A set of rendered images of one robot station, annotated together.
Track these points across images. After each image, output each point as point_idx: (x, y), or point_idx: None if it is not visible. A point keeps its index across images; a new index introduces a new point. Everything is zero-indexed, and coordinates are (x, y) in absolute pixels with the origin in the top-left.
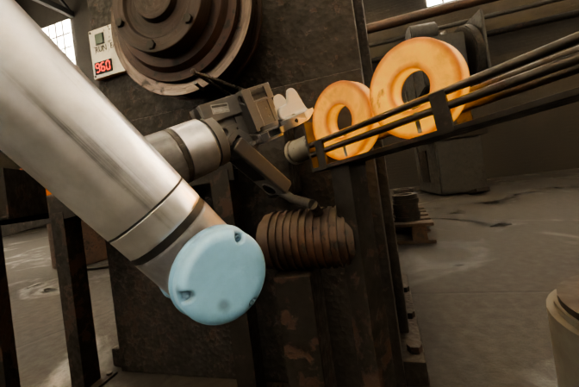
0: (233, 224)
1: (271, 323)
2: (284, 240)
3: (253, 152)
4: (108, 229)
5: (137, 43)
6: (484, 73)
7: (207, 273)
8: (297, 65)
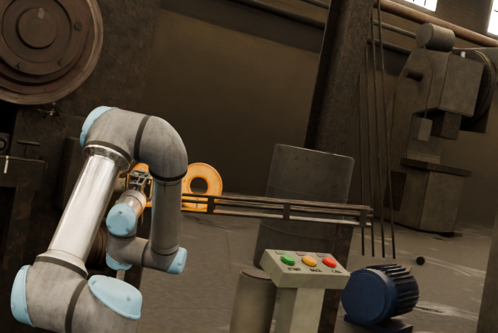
0: (26, 226)
1: None
2: (100, 248)
3: None
4: (170, 245)
5: (7, 56)
6: (230, 198)
7: (183, 259)
8: (93, 99)
